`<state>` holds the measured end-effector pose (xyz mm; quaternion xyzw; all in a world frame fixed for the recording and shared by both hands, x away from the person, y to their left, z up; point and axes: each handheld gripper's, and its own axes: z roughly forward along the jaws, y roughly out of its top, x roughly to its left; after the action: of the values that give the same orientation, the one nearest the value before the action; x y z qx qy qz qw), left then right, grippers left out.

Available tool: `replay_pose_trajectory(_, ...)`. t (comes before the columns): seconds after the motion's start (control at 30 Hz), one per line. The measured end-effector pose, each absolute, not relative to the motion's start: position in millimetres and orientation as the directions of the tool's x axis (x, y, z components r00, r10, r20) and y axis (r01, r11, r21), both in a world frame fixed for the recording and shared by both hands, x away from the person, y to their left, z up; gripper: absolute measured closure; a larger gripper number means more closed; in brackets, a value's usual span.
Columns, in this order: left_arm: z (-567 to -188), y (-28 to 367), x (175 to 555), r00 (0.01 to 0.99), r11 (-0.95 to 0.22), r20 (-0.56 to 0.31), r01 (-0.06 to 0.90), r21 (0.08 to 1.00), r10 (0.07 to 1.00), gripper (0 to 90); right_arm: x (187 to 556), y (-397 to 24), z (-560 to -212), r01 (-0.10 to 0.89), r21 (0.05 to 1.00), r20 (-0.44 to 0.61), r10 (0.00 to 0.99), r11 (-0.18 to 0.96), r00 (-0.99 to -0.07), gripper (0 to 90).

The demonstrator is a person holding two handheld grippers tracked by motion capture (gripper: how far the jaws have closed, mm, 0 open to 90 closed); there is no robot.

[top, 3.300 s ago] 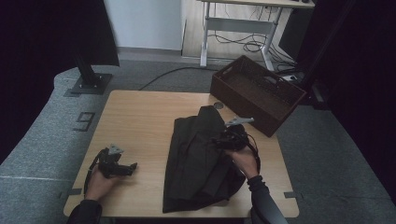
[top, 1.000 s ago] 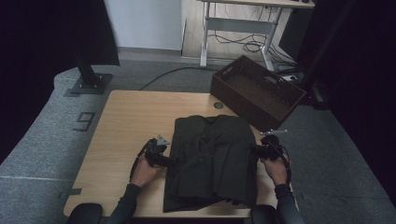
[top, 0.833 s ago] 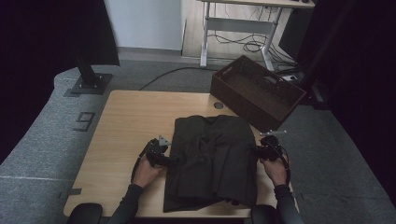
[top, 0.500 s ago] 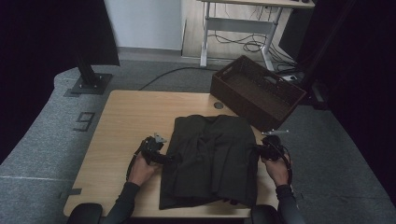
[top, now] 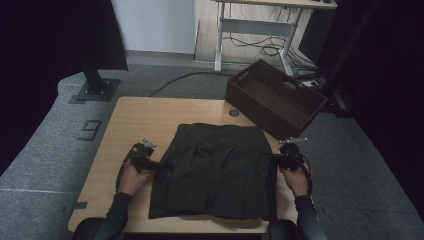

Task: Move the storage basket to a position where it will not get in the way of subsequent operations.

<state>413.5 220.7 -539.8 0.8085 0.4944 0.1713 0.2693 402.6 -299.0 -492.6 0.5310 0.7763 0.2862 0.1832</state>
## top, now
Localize brown woven basket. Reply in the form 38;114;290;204
224;58;329;142

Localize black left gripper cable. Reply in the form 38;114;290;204
114;143;141;193

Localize person's right leg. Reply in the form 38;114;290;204
268;219;301;240

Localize black tape strip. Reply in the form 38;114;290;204
63;201;88;213

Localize long black floor cable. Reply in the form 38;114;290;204
148;70;318;98

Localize person's leg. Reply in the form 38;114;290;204
70;217;116;240
268;219;301;240

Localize dark pleated skirt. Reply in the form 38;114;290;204
148;123;278;222

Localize black computer case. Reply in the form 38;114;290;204
298;9;334;64

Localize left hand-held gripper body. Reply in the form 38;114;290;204
128;139;162;175

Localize person's right hand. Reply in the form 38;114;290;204
279;163;313;199

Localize person's left hand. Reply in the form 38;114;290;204
116;161;155;197

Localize person's left leg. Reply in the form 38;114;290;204
70;217;116;240

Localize white frame desk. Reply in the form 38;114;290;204
194;0;338;78

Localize grey felt mat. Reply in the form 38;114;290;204
0;63;424;240

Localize black curtain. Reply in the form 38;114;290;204
316;0;424;218
0;0;129;176

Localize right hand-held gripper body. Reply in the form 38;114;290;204
274;137;309;173

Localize black metal stand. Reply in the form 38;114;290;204
74;49;122;103
301;0;384;118

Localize tangled black cables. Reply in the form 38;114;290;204
222;33;318;73

